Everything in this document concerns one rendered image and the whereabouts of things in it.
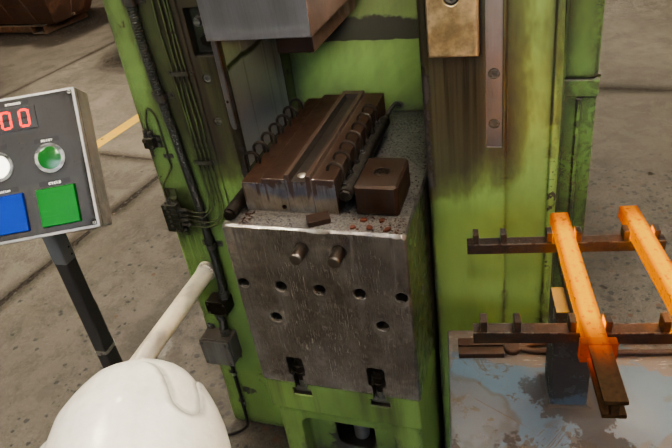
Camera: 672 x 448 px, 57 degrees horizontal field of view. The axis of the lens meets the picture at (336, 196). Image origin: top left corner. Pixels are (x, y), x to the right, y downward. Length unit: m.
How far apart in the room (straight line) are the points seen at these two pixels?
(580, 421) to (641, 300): 1.33
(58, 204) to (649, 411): 1.12
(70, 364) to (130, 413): 2.09
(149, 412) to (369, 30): 1.22
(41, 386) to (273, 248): 1.46
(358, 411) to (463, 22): 0.90
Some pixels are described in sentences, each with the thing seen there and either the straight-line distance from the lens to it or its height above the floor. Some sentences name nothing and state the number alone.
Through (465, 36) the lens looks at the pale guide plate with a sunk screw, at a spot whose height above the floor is 1.22.
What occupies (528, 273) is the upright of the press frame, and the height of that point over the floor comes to 0.68.
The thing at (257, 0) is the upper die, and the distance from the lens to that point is 1.08.
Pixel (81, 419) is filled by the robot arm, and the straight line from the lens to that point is 0.48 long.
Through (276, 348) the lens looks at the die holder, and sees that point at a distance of 1.44.
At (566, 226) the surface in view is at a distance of 1.09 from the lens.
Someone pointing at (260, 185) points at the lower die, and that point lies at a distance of 1.24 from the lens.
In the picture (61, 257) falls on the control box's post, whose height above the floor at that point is 0.82.
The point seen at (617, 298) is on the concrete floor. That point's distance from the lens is 2.43.
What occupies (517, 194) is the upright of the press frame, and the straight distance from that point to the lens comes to 1.29.
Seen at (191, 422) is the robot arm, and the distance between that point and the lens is 0.47.
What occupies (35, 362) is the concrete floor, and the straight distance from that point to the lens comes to 2.64.
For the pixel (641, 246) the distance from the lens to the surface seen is 1.06.
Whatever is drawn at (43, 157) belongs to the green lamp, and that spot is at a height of 1.09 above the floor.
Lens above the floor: 1.57
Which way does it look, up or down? 31 degrees down
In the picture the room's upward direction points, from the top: 9 degrees counter-clockwise
